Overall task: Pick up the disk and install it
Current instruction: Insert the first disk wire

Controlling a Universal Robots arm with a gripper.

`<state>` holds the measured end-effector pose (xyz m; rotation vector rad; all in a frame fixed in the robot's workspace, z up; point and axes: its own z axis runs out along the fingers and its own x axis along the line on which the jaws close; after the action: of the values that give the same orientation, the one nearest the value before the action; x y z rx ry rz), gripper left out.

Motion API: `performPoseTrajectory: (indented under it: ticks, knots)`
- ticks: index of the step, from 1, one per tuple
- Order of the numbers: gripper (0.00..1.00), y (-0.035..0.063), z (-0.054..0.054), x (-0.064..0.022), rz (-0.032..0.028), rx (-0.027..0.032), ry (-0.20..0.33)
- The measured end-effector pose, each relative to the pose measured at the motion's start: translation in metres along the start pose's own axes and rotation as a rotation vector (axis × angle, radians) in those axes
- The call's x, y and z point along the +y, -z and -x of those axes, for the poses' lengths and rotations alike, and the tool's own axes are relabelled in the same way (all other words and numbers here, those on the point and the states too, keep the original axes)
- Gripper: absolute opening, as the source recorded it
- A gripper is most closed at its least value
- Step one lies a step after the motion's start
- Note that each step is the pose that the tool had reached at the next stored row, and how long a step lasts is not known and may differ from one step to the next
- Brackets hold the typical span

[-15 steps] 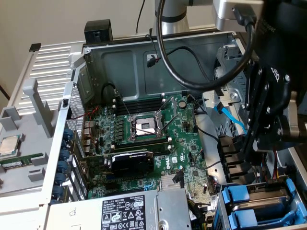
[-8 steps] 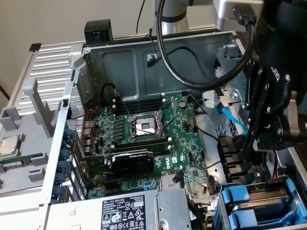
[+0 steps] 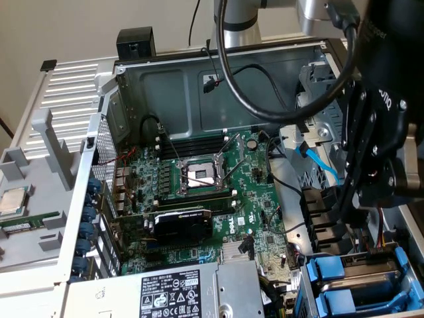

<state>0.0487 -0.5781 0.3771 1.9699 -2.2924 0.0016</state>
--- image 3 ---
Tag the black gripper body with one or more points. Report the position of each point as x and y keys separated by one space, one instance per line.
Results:
x=397 y=59

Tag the hard disk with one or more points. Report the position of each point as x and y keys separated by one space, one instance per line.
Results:
x=354 y=264

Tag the grey metal disk bay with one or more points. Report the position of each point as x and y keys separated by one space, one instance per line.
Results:
x=414 y=275

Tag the blue plastic disk carrier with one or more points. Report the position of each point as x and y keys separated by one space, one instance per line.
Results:
x=334 y=301

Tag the metal drive cage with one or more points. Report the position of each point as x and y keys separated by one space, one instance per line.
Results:
x=323 y=132

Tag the black plastic guide block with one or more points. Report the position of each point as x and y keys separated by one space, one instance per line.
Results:
x=318 y=212

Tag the round coin battery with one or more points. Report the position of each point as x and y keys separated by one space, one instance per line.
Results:
x=252 y=143

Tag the metal socket cover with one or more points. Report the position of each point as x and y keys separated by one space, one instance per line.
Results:
x=240 y=145

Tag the green motherboard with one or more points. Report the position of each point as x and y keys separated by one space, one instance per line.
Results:
x=251 y=205

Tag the CPU socket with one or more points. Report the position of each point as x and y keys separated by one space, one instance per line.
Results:
x=198 y=174

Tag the black RAM slot bank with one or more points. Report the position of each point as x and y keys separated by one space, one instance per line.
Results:
x=195 y=145
x=195 y=200

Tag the silver finned heatsink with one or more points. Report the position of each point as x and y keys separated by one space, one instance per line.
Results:
x=230 y=251

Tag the open grey PC case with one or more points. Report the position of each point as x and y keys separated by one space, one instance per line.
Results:
x=172 y=96

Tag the black graphics card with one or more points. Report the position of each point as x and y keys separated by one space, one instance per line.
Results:
x=182 y=227

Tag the black box clamp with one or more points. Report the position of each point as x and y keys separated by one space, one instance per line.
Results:
x=136 y=41

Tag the dark blue slot latch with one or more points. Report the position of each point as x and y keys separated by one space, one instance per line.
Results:
x=89 y=214
x=87 y=230
x=80 y=265
x=94 y=184
x=83 y=247

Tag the grey power supply unit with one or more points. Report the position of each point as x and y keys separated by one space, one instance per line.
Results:
x=132 y=291

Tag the grey plastic parts rack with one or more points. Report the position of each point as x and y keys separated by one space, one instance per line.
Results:
x=49 y=198

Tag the green RAM stick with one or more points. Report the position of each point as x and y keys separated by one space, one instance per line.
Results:
x=30 y=222

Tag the silver CPU chip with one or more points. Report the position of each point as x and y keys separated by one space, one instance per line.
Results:
x=12 y=201

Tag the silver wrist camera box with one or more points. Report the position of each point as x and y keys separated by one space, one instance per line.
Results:
x=311 y=16

